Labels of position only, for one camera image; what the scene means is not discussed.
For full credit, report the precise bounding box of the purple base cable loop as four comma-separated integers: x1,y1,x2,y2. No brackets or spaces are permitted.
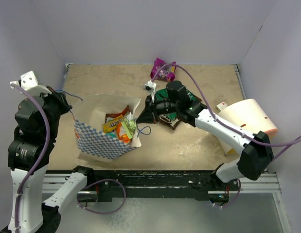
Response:
76,179,126,215

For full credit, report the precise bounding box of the yellow candy packet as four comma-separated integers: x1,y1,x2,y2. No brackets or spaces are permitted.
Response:
102,115,124,133

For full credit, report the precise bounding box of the brown sea salt chips bag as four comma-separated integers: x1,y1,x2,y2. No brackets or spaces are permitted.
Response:
159,115,181,130

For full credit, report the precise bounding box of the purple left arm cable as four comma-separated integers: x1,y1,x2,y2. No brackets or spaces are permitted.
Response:
14,83,51,231

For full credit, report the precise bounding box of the red snack packet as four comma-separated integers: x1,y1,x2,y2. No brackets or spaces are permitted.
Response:
105,105,130,123

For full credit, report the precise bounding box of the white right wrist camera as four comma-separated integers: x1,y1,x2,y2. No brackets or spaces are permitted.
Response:
143,80,157,102

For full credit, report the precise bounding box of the cream cylindrical appliance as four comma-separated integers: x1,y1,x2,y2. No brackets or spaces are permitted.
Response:
213,98,279,156

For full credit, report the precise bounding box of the white green snack packet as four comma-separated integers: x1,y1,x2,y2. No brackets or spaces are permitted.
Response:
122,112,136,138

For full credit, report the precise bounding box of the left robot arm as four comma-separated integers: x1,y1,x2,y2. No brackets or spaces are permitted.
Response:
1,84,95,233

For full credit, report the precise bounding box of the small green white box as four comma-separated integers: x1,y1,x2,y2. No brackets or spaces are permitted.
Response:
216,102,229,112

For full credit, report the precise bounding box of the green snack box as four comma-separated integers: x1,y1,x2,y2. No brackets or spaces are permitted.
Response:
155,89,202,122

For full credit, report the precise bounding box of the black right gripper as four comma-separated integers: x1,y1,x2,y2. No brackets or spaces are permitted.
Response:
136,95,179,125

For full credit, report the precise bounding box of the blue checkered paper bag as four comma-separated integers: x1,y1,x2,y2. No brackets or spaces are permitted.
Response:
71,94,142,162

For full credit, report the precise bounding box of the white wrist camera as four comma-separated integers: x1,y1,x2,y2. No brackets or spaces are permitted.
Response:
143,80,157,102
10,70,51,96

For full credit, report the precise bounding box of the orange snack packet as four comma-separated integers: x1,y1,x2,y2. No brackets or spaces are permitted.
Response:
116,123,133,143

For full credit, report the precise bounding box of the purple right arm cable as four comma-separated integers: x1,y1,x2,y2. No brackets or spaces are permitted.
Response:
150,62,301,156

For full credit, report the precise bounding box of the purple candy snack bag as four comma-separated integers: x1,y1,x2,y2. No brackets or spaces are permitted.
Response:
150,58,176,82

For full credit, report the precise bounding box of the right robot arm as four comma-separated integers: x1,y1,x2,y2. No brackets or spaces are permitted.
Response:
136,81,274,190

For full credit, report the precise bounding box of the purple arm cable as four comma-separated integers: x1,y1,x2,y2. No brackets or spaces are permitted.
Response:
150,62,301,156
14,83,51,231

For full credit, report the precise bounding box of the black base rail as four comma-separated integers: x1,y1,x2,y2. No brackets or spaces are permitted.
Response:
82,170,239,202

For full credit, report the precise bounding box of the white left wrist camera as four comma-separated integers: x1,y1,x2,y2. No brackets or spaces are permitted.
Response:
10,70,51,96

